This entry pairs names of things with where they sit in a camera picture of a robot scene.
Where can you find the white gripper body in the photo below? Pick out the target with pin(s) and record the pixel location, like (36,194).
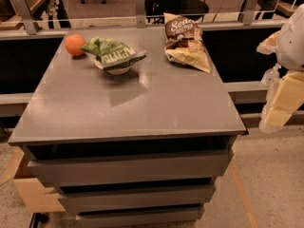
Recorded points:
(293,45)

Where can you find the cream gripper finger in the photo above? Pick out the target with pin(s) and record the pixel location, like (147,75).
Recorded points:
(289,97)

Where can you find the green jalapeno chip bag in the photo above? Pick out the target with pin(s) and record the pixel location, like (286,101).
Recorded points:
(112,53)

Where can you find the brown and white chip bag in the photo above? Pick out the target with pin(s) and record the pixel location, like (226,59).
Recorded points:
(184,44)

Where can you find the white paper bowl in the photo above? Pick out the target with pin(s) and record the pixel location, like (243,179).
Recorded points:
(112,71)

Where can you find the grey drawer cabinet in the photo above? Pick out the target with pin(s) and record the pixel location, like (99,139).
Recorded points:
(140,148)

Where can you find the orange fruit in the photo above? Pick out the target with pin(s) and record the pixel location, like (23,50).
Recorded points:
(74,43)

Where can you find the grey metal railing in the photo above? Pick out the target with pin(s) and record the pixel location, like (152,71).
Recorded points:
(23,24)

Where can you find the cardboard box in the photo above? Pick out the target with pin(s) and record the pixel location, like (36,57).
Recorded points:
(36,197)

